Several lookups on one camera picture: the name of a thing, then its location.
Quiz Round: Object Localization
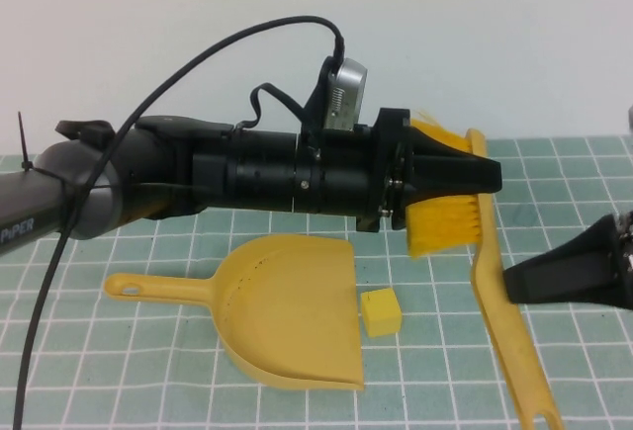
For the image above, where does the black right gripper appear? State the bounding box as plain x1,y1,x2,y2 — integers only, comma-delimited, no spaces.
502,210,633,310

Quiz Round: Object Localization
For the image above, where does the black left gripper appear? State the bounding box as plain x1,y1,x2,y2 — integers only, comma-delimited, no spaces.
295,109,503,232

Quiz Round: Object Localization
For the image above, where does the yellow hand brush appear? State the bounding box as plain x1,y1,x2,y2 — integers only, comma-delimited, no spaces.
406,109,565,430

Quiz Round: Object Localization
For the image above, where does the small yellow foam cube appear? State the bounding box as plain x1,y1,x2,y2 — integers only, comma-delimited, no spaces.
360,288,403,338

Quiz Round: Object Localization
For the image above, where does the yellow plastic dustpan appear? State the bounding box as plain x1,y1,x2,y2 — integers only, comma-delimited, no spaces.
103,233,366,392

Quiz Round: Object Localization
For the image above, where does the green white checkered tablecloth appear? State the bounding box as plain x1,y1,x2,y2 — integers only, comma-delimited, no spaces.
0,135,633,430

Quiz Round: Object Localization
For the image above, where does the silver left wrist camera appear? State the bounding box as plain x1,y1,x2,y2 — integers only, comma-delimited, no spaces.
299,55,370,149

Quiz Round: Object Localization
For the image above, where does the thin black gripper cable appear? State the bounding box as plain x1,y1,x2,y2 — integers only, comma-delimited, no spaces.
234,82,311,134

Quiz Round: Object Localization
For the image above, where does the black left camera cable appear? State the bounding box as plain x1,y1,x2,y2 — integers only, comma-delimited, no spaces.
10,15,347,430

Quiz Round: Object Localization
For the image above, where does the black cable tie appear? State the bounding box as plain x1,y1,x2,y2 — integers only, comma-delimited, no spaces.
17,111,80,241

